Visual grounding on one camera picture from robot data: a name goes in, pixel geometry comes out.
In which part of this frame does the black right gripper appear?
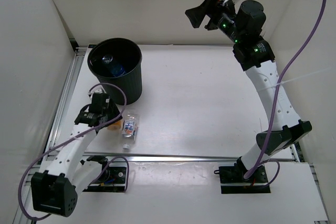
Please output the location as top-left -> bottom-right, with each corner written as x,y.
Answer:
186,0 -> 245,45

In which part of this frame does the orange juice bottle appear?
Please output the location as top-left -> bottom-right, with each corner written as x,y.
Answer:
107,119 -> 123,131

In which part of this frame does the blue label water bottle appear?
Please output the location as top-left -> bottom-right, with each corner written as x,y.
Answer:
107,62 -> 126,77

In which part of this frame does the clear unlabelled plastic bottle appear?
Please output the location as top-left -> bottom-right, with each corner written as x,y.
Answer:
101,54 -> 113,66

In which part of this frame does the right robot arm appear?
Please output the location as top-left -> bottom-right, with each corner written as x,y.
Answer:
185,0 -> 312,182

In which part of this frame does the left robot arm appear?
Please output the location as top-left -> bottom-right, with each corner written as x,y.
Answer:
30,38 -> 142,217

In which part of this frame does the black waste bin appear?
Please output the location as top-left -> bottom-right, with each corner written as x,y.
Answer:
87,38 -> 142,105

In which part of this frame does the white label clear bottle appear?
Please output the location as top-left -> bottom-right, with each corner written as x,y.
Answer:
121,112 -> 140,152

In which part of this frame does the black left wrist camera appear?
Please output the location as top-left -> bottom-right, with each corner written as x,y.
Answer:
89,93 -> 110,114

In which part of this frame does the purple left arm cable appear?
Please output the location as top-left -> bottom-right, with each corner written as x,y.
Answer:
17,83 -> 131,221

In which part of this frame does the aluminium table edge rail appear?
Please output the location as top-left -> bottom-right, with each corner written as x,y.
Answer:
82,147 -> 300,162

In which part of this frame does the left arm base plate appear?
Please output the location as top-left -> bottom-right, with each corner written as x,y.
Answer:
84,163 -> 128,193

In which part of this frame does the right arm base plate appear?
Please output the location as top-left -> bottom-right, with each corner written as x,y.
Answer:
214,165 -> 271,194

